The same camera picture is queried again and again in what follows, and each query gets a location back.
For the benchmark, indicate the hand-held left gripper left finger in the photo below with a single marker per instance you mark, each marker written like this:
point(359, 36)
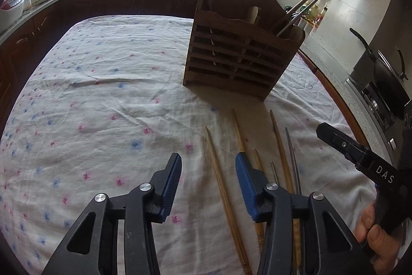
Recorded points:
point(170, 184)

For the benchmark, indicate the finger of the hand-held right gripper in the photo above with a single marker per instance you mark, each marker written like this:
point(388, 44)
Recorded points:
point(341, 143)

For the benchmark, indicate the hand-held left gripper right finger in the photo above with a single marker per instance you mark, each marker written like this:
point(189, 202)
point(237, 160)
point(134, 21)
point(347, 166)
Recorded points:
point(246, 184)

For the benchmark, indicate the bamboo chopstick with ridged end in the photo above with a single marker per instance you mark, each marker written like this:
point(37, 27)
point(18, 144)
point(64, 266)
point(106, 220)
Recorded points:
point(222, 191)

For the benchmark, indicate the wooden slatted utensil holder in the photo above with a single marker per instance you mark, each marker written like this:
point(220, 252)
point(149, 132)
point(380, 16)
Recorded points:
point(231, 62)

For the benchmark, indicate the person's right hand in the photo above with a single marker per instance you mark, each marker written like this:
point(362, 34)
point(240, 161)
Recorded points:
point(376, 239)

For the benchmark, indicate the gas stove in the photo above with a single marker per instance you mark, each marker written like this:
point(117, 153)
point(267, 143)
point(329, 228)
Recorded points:
point(376, 107)

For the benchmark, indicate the black wok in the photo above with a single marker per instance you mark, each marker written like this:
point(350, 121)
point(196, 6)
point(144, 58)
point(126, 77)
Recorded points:
point(386, 75)

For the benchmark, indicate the white floral tablecloth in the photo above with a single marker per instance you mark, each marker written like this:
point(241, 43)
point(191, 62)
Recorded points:
point(96, 120)

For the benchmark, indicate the yellow cooking oil bottles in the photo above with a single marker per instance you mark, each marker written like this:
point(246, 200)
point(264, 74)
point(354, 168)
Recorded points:
point(318, 14)

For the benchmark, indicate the white and red rice cooker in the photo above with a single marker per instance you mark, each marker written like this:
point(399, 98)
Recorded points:
point(11, 12)

